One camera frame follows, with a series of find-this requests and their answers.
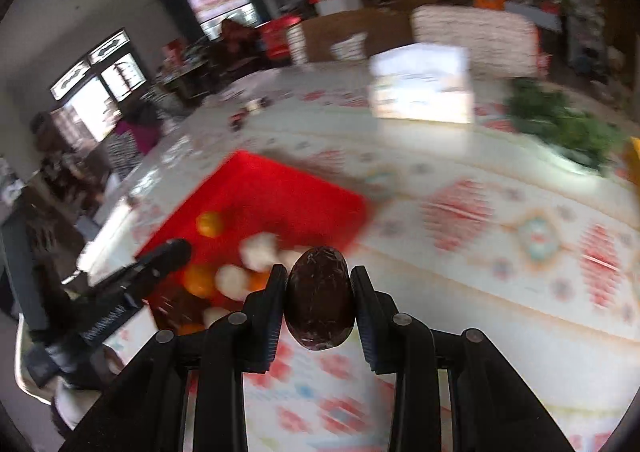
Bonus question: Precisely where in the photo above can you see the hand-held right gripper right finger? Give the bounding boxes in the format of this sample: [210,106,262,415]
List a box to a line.
[348,265,576,452]

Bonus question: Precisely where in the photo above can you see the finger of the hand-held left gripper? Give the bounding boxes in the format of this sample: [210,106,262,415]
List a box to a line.
[97,239,193,301]

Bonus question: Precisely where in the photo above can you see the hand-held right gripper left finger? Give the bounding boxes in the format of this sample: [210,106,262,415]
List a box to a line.
[60,263,291,452]

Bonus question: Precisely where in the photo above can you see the large dark red date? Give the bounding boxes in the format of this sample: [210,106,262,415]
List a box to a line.
[284,245,357,350]

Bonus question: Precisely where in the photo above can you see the red plastic tray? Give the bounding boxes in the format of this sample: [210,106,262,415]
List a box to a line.
[135,149,371,333]

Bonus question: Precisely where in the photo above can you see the patterned table mat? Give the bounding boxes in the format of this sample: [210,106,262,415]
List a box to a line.
[95,65,640,452]

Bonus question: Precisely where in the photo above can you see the window with patterned panes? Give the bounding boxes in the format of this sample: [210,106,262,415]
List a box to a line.
[50,30,148,143]

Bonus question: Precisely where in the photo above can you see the red gift box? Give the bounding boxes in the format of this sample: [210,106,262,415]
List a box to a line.
[261,15,303,64]

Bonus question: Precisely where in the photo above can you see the white tissue box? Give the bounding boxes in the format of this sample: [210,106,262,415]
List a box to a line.
[369,43,475,125]

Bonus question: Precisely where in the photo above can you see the glass entrance door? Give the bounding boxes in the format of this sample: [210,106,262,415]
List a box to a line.
[185,0,261,28]

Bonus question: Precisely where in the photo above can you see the pale green plate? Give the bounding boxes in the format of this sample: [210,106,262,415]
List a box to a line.
[540,142,611,178]

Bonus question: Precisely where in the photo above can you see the spinach leaves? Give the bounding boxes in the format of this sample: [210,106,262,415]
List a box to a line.
[505,77,626,173]

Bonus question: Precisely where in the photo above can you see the brown cardboard box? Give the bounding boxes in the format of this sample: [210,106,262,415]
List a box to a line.
[302,10,413,64]

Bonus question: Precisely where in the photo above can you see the yellow plastic tray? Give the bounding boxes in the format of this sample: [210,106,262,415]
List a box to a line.
[621,137,640,174]

